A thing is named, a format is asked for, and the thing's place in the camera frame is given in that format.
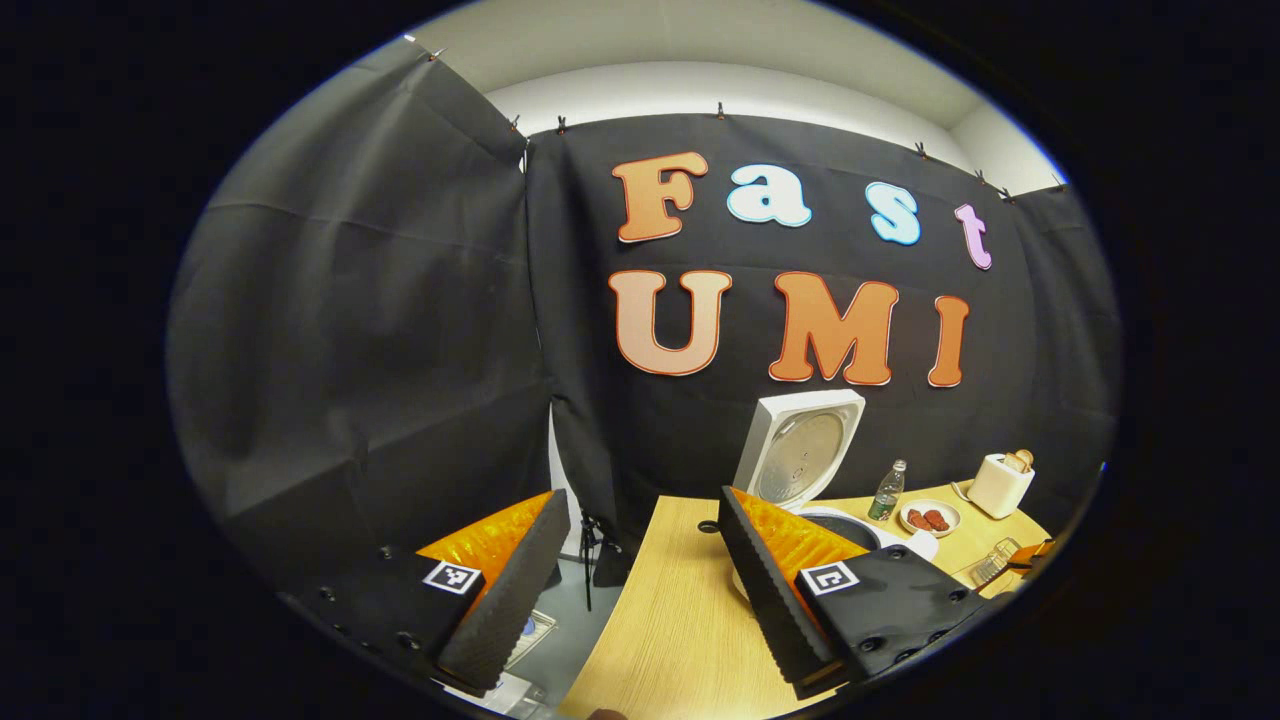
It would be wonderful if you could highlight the black tripod stand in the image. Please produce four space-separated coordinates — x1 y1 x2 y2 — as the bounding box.
572 510 631 611

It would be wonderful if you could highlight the white toaster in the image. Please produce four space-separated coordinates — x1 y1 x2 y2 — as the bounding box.
966 452 1036 520

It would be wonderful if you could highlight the clear plastic water bottle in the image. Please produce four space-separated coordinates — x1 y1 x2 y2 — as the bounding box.
867 459 909 523

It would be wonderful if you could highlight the black backdrop cloth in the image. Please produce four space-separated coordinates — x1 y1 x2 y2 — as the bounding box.
165 38 1123 601

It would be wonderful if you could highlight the white floor box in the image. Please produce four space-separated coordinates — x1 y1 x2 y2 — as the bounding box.
440 670 549 717

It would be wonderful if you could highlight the white box with blue spot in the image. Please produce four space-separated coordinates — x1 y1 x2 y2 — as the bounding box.
503 608 558 671

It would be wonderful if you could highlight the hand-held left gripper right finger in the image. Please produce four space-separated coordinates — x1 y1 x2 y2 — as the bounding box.
720 486 1006 701

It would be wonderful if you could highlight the white rice cooker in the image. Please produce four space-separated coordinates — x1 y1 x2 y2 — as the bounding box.
730 390 943 601

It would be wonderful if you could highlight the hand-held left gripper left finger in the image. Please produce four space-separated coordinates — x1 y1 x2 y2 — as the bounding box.
278 488 571 698

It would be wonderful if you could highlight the white round plate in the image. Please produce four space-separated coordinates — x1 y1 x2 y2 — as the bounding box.
898 498 963 538

